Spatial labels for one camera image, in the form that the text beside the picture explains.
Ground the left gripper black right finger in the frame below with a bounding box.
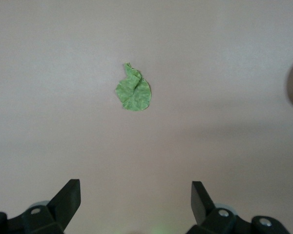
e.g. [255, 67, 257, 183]
[188, 181, 290, 234]

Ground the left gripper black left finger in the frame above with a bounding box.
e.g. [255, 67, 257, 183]
[0, 179, 82, 234]

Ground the green lettuce leaf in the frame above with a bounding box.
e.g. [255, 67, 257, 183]
[115, 62, 152, 112]

